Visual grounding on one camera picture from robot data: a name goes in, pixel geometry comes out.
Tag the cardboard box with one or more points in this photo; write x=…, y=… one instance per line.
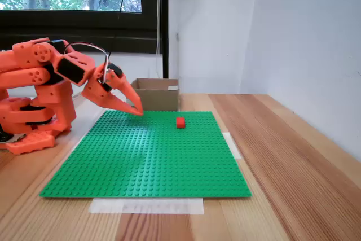
x=158, y=97

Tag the red lego block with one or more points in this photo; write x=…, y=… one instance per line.
x=180, y=122

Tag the green lego baseplate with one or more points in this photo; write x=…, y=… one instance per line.
x=127, y=162

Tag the black vertical pole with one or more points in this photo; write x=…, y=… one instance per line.
x=166, y=26

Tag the translucent tape strip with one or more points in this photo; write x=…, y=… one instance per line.
x=146, y=206
x=232, y=146

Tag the black window frame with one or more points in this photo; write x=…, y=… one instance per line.
x=70, y=26

